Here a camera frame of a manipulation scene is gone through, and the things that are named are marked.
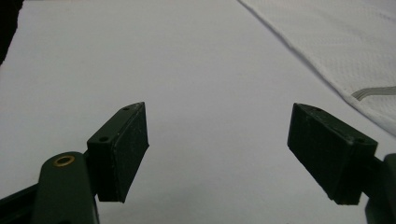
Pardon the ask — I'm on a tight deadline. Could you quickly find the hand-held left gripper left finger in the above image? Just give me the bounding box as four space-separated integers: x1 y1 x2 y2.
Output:
86 101 150 203

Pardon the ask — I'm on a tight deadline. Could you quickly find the white textured cloth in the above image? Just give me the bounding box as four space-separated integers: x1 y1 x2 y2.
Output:
237 0 396 138

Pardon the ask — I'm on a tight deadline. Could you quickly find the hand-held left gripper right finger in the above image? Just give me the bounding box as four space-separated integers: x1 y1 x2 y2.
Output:
287 103 379 206

